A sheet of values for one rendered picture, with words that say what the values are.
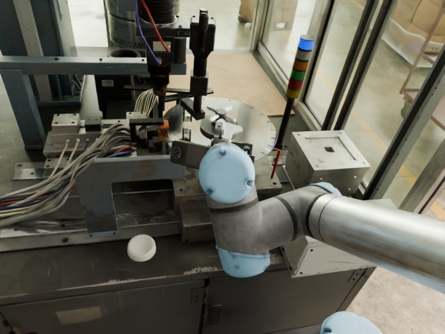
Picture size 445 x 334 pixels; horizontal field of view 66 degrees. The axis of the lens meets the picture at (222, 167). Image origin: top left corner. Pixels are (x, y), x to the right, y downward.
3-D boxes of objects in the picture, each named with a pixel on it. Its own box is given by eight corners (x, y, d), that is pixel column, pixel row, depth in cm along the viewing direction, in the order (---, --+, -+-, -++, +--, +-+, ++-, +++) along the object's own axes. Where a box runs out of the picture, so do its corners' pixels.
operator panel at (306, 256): (367, 232, 101) (389, 197, 91) (388, 265, 93) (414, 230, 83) (278, 242, 95) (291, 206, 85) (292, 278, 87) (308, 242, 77)
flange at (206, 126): (214, 143, 92) (214, 135, 90) (192, 122, 98) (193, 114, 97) (246, 132, 97) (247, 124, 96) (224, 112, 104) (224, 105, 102)
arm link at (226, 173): (204, 215, 46) (191, 153, 45) (207, 197, 57) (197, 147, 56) (263, 204, 46) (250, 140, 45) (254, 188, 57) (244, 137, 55)
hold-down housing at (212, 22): (209, 89, 89) (216, 6, 75) (209, 99, 85) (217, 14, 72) (187, 88, 88) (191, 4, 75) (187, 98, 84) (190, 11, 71)
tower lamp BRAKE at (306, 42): (308, 44, 104) (311, 34, 102) (314, 50, 101) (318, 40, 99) (295, 44, 103) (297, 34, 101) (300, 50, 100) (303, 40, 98)
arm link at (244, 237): (300, 259, 52) (287, 189, 51) (236, 287, 48) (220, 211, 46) (271, 247, 59) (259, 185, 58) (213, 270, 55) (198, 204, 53)
